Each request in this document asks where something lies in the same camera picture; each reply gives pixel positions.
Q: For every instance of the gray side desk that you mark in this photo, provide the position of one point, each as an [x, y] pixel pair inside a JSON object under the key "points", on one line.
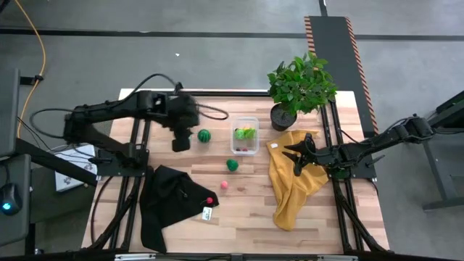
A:
{"points": [[7, 108]]}

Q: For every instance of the black striped-edge floor mat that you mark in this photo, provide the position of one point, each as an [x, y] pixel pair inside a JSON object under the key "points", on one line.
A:
{"points": [[333, 40]]}

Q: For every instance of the pink peach toy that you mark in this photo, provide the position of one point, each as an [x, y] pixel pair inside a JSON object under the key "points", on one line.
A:
{"points": [[224, 185]]}

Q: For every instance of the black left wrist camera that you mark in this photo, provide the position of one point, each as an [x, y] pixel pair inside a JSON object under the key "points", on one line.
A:
{"points": [[181, 143]]}

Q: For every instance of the black cloth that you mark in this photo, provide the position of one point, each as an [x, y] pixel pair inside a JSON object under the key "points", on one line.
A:
{"points": [[170, 203]]}

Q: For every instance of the striped green watermelon toy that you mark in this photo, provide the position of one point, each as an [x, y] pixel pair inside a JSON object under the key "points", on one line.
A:
{"points": [[204, 136]]}

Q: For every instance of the yellow cloth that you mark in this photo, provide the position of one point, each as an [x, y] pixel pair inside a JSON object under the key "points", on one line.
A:
{"points": [[290, 192]]}

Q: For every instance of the leafy plant in black pot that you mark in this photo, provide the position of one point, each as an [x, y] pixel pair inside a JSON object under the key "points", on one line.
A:
{"points": [[301, 87]]}

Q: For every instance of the lime green fruit toy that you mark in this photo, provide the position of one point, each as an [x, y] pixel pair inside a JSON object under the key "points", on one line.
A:
{"points": [[251, 133]]}

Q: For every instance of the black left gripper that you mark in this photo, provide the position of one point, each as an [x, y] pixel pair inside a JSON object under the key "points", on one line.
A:
{"points": [[181, 112]]}

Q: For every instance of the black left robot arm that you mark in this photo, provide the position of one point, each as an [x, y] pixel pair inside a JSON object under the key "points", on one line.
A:
{"points": [[108, 108]]}

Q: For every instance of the clear plastic tupperware container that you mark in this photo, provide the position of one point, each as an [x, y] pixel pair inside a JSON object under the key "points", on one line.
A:
{"points": [[250, 121]]}

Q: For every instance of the dark green bell pepper toy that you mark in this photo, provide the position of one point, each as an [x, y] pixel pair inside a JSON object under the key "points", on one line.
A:
{"points": [[232, 165]]}

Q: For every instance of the white printed box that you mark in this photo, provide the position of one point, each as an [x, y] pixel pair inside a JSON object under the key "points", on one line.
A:
{"points": [[72, 174]]}

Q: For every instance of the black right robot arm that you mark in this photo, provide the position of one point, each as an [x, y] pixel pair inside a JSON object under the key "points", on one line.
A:
{"points": [[380, 139]]}

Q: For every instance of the black mouse with light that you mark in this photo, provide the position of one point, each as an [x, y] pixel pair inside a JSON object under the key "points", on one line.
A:
{"points": [[9, 197]]}

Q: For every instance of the white paper tag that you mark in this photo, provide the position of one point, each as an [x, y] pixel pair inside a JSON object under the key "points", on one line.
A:
{"points": [[207, 214]]}

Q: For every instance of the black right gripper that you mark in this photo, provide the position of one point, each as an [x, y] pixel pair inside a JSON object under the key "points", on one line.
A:
{"points": [[317, 157]]}

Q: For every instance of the black metal stand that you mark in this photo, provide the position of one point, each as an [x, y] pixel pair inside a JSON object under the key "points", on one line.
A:
{"points": [[446, 159]]}

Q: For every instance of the red tomato toy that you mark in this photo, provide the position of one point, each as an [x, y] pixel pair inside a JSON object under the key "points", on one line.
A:
{"points": [[210, 200]]}

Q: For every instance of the small yellow produce toy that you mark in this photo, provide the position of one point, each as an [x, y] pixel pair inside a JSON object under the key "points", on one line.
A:
{"points": [[246, 127]]}

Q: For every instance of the black metal table frame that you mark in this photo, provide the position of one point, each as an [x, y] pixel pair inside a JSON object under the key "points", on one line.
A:
{"points": [[235, 93]]}

